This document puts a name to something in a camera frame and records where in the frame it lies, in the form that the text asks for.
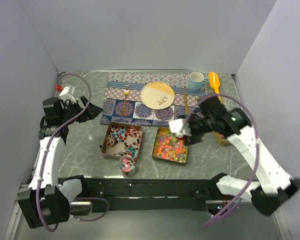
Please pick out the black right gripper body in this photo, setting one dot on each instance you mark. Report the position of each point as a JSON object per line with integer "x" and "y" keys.
{"x": 198, "y": 125}

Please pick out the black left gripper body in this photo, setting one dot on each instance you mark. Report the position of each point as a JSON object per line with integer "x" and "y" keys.
{"x": 72, "y": 110}

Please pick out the square tin of translucent candies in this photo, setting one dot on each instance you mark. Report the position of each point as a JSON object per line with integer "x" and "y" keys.
{"x": 169, "y": 149}

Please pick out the brown box of candies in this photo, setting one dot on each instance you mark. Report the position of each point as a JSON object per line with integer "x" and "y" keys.
{"x": 121, "y": 140}

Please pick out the yellow plastic scoop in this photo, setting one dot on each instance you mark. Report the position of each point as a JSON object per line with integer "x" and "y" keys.
{"x": 214, "y": 83}

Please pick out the clear glass jar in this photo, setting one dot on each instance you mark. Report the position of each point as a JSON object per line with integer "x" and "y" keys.
{"x": 127, "y": 166}

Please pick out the red jar lid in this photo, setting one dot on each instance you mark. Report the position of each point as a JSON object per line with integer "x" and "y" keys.
{"x": 179, "y": 135}

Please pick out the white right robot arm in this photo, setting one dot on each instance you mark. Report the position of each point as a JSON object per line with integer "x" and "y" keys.
{"x": 271, "y": 186}

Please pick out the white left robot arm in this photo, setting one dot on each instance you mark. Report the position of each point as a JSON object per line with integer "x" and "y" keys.
{"x": 46, "y": 203}

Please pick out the gold tin of opaque candies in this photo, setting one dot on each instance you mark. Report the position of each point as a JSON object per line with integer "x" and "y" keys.
{"x": 221, "y": 140}

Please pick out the gold knife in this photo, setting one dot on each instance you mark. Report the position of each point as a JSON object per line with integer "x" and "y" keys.
{"x": 185, "y": 99}

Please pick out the patterned placemat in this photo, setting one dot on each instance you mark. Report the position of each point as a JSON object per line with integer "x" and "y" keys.
{"x": 136, "y": 112}

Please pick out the gold fork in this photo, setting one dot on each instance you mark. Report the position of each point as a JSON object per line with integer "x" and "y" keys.
{"x": 126, "y": 93}

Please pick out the light blue mug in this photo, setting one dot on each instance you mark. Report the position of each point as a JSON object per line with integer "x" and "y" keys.
{"x": 196, "y": 81}

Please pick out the cream and orange plate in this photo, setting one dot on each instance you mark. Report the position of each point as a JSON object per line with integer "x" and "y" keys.
{"x": 157, "y": 95}

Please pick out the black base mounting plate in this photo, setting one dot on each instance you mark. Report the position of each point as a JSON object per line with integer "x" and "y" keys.
{"x": 128, "y": 194}

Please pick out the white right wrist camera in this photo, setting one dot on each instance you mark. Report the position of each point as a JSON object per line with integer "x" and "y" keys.
{"x": 180, "y": 125}

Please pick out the aluminium frame rail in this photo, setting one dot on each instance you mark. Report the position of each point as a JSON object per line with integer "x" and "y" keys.
{"x": 22, "y": 190}

